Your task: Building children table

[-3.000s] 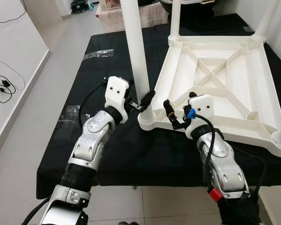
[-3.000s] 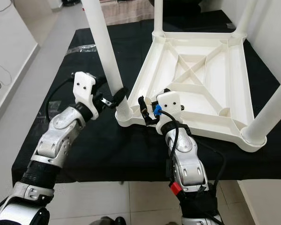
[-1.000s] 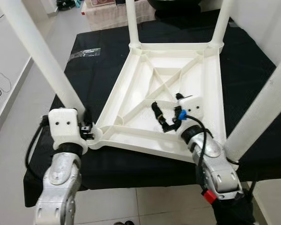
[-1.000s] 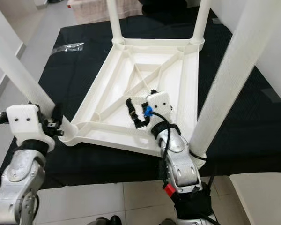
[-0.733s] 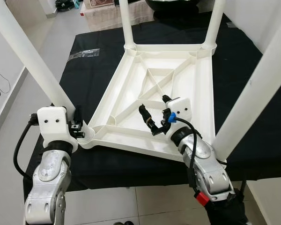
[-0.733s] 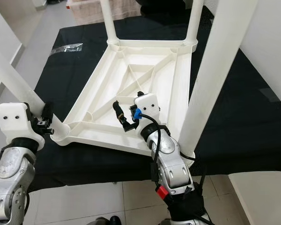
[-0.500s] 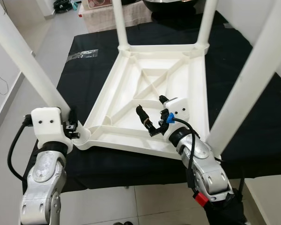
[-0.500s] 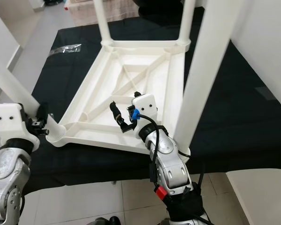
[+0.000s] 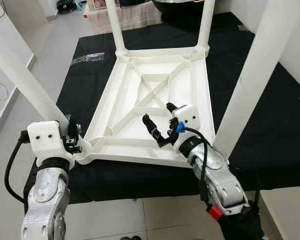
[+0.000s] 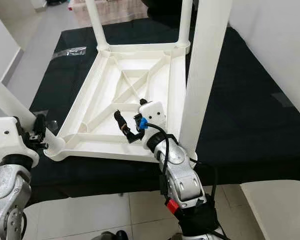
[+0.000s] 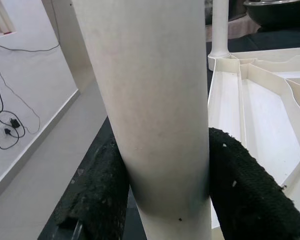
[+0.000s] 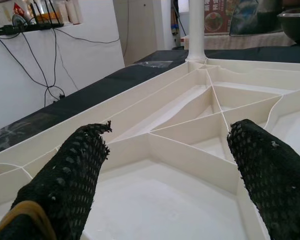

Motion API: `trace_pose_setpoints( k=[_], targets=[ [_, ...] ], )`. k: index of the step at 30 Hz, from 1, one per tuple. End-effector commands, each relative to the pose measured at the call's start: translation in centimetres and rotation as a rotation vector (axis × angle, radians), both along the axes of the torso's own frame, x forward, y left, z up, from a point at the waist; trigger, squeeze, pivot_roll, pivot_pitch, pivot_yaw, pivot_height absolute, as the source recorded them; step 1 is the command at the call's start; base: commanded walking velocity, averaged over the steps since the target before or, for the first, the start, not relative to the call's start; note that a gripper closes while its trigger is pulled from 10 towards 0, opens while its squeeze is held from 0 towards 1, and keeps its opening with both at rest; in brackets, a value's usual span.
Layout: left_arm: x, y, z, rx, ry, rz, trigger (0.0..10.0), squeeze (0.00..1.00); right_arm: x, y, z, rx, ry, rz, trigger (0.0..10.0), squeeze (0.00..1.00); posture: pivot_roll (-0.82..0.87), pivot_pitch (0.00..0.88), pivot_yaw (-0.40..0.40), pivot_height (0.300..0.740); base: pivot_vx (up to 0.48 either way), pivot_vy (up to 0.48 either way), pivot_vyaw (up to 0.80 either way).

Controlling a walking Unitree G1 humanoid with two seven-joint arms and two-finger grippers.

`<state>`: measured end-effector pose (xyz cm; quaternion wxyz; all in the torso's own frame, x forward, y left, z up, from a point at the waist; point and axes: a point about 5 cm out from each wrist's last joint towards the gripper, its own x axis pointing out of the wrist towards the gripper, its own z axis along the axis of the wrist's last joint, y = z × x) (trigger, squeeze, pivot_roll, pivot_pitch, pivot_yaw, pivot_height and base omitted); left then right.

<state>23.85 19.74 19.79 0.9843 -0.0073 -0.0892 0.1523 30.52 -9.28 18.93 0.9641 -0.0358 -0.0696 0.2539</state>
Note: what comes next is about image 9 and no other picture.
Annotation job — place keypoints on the white plastic children table top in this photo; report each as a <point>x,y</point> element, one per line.
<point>140,135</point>

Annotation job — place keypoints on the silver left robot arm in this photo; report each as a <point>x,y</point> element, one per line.
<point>45,200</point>

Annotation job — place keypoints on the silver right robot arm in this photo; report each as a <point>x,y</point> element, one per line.
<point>220,185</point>

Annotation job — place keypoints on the orange rubber band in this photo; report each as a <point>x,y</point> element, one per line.
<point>153,133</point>

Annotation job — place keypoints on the clear plastic bag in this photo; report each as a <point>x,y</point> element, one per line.
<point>87,57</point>

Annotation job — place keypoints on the black tablecloth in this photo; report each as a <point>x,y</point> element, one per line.
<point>275,125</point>

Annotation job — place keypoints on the beige tablecloth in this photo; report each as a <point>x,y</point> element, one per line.
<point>125,17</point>

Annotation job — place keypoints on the black round floor device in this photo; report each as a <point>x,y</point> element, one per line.
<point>67,5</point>

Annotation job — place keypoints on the red patterned box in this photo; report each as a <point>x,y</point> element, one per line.
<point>106,4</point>

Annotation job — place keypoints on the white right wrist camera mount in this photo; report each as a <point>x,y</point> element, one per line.
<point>189,117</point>

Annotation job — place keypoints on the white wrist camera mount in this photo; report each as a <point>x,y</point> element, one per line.
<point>47,140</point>
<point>189,117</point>

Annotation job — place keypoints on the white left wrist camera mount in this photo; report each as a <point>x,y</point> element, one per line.
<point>47,140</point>

